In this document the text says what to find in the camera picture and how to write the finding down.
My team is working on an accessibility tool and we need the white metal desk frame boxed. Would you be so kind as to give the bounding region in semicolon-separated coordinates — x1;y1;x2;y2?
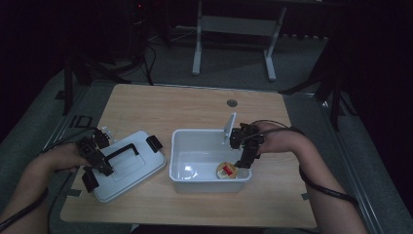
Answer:
191;0;288;82

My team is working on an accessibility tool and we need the aluminium floor rail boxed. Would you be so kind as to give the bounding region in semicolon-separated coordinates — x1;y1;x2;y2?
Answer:
42;85;95;151
316;92;386;234

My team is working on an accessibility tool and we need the round tin with red label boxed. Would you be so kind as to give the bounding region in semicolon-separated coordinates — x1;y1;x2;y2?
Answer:
216;161;240;180

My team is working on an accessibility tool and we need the black floor cable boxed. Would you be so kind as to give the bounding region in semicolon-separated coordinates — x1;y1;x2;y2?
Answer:
141;42;158;87

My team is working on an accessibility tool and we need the person's right hand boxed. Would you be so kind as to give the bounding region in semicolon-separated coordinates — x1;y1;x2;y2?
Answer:
259;121;310;155

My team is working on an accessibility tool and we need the black metal stand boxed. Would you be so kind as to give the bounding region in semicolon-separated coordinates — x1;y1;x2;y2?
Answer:
278;42;358;132

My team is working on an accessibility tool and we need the person's left hand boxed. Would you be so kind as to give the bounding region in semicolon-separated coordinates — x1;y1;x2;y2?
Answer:
40;142;91;173

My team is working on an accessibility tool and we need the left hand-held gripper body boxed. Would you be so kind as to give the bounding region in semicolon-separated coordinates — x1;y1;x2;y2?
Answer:
76;127;113;162

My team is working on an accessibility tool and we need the black tripod stand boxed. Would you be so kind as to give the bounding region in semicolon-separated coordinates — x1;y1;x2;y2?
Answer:
60;48;131;117

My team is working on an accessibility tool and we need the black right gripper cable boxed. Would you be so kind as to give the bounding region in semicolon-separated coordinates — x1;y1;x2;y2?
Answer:
242;119;359;206

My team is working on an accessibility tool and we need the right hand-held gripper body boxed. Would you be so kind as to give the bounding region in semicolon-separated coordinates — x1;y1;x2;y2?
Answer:
223;112;265;150

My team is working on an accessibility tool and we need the black equipment box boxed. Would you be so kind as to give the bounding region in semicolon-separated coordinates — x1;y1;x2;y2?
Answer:
129;0;151;62

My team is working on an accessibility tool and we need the thick black cable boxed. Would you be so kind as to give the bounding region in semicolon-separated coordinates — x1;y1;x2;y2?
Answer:
0;172;76;234

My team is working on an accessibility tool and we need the white plastic storage box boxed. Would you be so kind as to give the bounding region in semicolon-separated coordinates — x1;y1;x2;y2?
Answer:
169;128;253;195

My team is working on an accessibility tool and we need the black tape square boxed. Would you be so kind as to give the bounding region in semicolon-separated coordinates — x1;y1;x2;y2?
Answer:
69;114;94;129

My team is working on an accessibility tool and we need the white lid with black handle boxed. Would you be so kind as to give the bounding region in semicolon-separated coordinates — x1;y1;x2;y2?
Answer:
81;130;168;204

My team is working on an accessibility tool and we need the thin black left gripper cable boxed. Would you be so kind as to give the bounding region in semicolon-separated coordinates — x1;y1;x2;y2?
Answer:
40;126;99;154

